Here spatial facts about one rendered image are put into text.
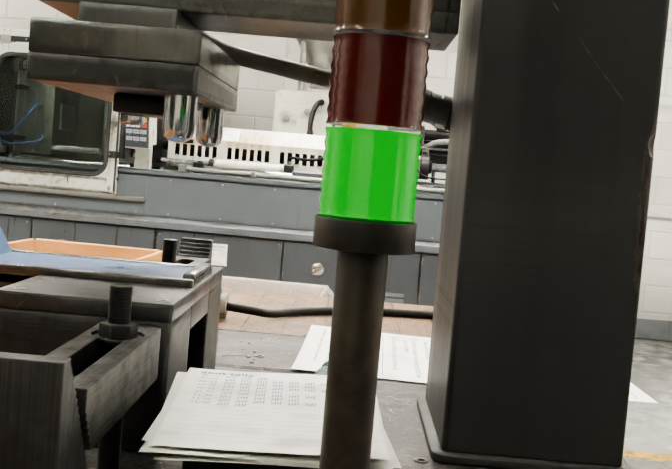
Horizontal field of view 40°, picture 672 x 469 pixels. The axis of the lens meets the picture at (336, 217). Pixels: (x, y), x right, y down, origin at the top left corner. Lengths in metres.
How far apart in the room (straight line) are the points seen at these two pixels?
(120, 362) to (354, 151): 0.15
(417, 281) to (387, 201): 4.74
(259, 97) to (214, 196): 2.04
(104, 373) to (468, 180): 0.25
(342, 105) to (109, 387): 0.16
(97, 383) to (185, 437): 0.05
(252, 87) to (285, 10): 6.52
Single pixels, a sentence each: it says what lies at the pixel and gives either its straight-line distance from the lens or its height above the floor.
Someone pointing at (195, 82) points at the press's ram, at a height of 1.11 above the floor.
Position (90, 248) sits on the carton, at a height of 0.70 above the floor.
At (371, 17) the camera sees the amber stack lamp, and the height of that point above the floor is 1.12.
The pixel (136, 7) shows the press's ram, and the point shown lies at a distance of 0.59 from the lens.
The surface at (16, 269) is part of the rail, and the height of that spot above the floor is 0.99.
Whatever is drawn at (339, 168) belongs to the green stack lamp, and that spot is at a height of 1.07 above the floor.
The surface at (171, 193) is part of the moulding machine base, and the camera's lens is 5.22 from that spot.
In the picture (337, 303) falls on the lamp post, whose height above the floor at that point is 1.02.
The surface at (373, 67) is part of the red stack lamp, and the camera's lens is 0.35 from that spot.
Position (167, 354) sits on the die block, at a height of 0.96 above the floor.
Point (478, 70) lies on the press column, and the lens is 0.56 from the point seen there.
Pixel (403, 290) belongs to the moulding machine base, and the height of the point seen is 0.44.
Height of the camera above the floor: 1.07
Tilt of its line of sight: 3 degrees down
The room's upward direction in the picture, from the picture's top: 5 degrees clockwise
